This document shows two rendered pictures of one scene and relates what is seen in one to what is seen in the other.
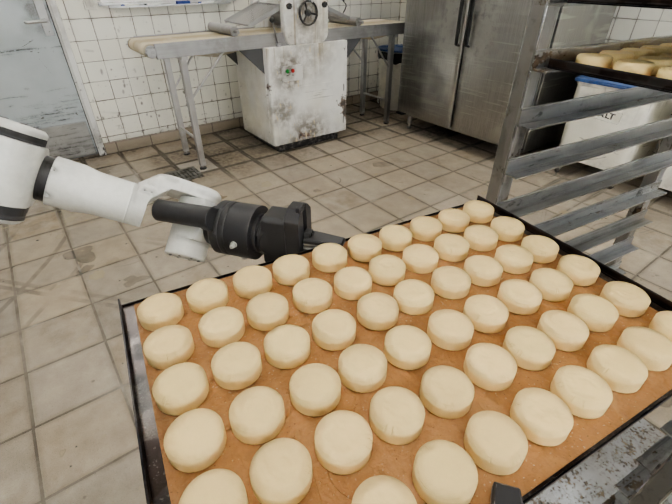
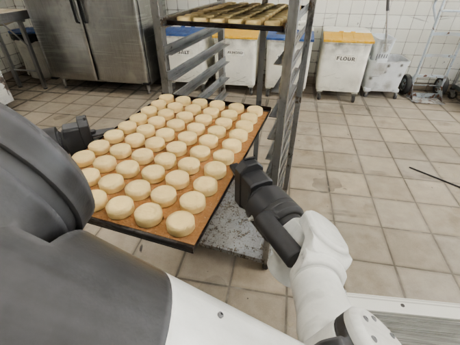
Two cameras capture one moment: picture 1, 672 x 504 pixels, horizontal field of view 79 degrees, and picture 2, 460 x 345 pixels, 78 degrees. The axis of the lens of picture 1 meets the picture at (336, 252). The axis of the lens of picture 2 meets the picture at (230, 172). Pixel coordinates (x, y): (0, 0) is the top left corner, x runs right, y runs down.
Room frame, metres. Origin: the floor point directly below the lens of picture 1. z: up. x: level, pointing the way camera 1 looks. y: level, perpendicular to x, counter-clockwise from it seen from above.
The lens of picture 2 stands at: (-0.24, 0.24, 1.38)
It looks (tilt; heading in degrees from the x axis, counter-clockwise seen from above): 36 degrees down; 317
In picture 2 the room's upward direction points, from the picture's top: straight up
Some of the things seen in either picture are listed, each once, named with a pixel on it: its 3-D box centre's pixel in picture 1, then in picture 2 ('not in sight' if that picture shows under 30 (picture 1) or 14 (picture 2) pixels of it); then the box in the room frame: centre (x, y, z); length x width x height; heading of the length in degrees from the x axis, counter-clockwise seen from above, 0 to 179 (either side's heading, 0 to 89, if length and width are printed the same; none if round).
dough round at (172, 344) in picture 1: (169, 346); not in sight; (0.30, 0.18, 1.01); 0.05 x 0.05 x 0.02
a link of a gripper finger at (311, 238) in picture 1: (324, 237); (103, 131); (0.52, 0.02, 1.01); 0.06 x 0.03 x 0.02; 73
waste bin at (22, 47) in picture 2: (399, 77); (38, 52); (5.05, -0.74, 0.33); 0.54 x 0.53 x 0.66; 37
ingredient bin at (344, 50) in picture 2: not in sight; (339, 64); (1.53, -3.29, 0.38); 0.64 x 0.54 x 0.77; 124
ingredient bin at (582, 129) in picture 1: (614, 124); (190, 57); (3.10, -2.13, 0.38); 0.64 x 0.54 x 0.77; 129
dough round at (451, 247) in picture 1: (451, 247); (165, 114); (0.50, -0.17, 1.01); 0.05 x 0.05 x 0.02
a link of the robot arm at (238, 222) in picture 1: (270, 235); (68, 142); (0.54, 0.10, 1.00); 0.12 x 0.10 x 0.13; 73
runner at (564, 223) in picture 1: (588, 214); (206, 94); (0.84, -0.60, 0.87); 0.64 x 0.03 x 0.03; 118
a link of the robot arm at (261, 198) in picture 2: not in sight; (259, 198); (0.04, -0.10, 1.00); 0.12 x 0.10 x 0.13; 163
